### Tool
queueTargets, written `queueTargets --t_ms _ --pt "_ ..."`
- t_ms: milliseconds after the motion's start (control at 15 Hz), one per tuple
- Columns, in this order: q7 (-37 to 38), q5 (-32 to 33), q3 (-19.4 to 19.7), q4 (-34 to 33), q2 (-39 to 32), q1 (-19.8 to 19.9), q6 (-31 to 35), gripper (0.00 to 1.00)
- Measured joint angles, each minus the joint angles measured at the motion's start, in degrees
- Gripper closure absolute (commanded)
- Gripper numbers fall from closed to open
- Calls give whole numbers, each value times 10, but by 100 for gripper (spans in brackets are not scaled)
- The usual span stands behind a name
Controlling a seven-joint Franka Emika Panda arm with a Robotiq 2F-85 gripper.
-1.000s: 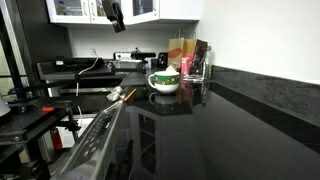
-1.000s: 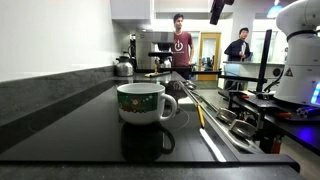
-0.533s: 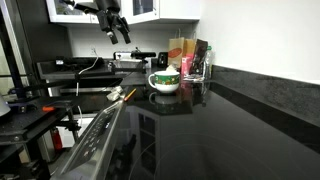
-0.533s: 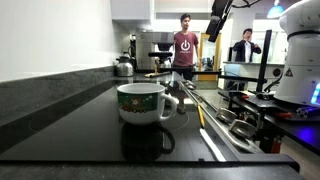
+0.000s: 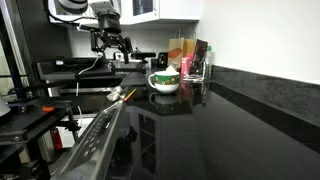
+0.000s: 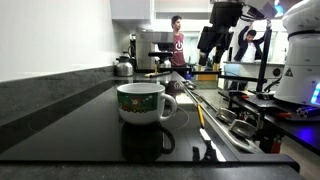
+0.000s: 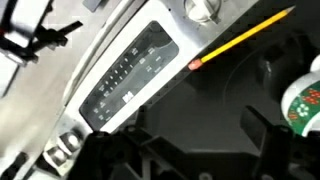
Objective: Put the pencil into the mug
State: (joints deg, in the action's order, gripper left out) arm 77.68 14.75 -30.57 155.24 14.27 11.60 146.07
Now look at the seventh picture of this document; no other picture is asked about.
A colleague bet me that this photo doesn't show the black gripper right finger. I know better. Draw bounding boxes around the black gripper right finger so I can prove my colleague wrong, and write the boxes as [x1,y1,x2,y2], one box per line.
[239,105,296,180]

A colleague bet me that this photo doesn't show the yellow pencil with pink eraser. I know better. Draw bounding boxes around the yellow pencil with pink eraser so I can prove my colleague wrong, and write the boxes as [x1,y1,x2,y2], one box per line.
[187,5,296,72]

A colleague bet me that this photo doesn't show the white mug with green band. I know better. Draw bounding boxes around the white mug with green band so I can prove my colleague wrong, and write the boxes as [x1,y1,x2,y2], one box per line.
[280,54,320,138]

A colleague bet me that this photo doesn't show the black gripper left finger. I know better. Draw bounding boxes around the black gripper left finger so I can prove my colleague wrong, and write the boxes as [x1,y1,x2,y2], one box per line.
[137,105,158,135]

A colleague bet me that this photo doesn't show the silver stove knob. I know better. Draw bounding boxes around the silver stove knob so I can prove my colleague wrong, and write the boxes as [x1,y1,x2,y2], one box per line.
[42,130,83,168]
[183,0,223,25]

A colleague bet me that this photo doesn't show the black clamp mount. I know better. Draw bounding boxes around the black clamp mount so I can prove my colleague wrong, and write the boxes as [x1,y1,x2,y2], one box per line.
[0,0,84,66]

